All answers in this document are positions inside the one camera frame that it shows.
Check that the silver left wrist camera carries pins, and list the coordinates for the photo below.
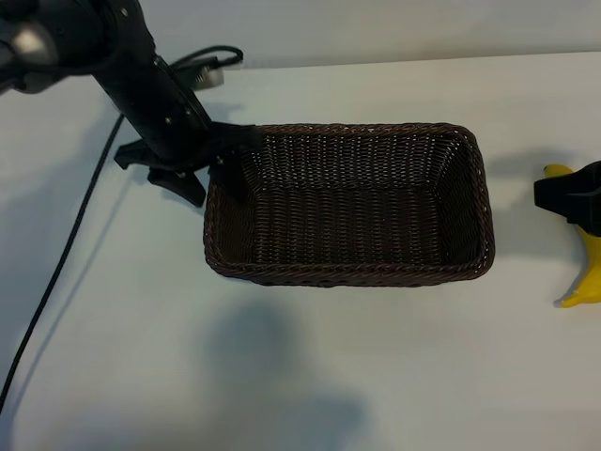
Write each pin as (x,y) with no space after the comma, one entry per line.
(209,77)

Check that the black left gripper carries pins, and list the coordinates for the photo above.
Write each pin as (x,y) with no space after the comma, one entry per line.
(159,117)

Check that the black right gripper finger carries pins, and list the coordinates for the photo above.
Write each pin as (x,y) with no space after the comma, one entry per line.
(587,211)
(570,185)

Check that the dark brown woven basket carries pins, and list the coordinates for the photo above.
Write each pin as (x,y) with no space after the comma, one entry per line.
(347,221)

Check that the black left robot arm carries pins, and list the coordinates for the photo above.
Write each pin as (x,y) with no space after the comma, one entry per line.
(84,28)

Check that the yellow banana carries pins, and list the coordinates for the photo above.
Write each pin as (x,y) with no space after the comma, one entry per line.
(589,282)

